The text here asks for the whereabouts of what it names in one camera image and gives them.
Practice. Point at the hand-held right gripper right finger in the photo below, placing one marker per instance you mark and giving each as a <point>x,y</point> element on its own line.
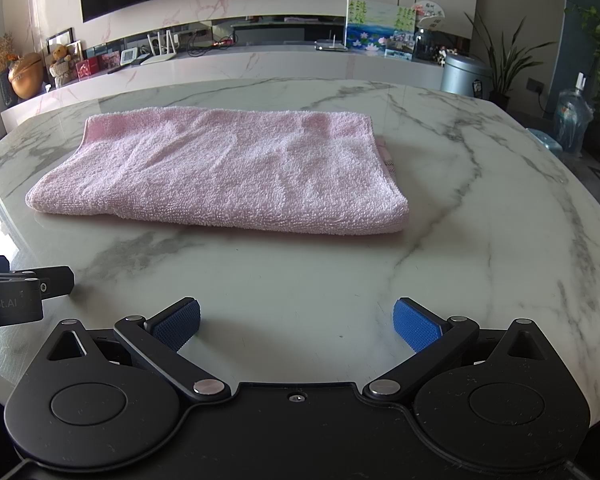
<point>417,324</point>

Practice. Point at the blue water bottle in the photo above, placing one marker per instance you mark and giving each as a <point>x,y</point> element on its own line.
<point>572,117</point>

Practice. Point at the golden round vase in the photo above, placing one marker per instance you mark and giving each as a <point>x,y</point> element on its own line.
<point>26,77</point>

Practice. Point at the lotus pond painting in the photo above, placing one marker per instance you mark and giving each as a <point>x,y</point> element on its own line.
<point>377,27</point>

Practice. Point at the white marble media cabinet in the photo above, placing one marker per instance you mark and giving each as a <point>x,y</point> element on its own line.
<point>230,72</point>

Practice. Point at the red gift box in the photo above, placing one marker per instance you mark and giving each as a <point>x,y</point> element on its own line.
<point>87,67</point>

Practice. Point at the printed paper fan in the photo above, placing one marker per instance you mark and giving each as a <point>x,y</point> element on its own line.
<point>429,14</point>

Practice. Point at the small landscape picture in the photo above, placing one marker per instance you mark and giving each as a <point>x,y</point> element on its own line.
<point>399,47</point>

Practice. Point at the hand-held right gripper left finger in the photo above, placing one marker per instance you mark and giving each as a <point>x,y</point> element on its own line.
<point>177,322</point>

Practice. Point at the black photo frame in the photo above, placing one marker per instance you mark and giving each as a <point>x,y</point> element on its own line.
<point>60,40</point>

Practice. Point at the potted long-leaf plant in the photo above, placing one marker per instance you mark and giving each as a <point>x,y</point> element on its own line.
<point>502,65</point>

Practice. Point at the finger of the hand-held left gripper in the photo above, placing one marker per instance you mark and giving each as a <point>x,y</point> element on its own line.
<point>50,281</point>

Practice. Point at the glass jar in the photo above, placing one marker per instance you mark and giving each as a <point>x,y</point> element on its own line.
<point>426,46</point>

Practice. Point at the grey round trash can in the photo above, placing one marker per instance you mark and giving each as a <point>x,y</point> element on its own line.
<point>464,76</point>

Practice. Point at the small white clock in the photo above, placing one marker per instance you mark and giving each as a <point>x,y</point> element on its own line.
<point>130,57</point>

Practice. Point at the brown teddy bear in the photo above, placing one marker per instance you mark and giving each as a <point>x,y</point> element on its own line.
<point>62,62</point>

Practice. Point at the white router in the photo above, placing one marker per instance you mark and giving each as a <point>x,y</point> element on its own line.
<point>159,52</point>

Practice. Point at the teal plastic stool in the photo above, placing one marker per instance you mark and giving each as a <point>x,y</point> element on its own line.
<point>545,141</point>

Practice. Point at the pink towel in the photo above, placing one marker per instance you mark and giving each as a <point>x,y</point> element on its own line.
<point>220,170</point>

